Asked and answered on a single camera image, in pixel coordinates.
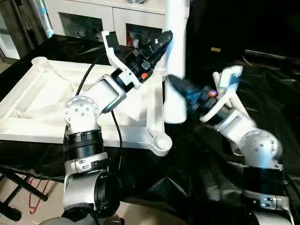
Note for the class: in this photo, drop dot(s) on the white plastic table top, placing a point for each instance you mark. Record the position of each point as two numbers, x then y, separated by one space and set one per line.
35 93

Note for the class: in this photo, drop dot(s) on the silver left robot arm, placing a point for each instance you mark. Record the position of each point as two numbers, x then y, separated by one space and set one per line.
82 112

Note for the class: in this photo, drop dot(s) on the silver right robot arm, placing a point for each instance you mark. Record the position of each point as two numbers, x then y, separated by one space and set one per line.
257 145

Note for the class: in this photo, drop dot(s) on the red packet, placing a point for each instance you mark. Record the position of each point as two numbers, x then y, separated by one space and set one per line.
129 38

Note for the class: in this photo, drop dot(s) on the small tan label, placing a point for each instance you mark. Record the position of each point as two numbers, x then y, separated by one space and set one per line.
215 49

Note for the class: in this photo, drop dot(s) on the black plastic mat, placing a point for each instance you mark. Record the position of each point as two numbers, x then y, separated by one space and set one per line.
199 152

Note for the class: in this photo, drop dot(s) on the black white patterned ornament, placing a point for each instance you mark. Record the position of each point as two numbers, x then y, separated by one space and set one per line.
137 1

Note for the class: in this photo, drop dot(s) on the white cabinet with glass doors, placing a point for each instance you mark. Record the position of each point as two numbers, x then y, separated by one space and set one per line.
112 14

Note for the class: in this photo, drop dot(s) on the long black bar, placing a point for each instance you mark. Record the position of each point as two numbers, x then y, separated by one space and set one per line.
272 56

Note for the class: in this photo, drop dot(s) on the grey metal rack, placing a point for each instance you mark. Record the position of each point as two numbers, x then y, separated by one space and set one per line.
21 28

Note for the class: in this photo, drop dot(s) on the dark grey robot foot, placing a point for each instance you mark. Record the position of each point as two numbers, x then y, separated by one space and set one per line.
114 221

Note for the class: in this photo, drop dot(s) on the black metal floor stand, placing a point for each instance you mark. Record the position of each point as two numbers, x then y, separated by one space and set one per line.
23 187

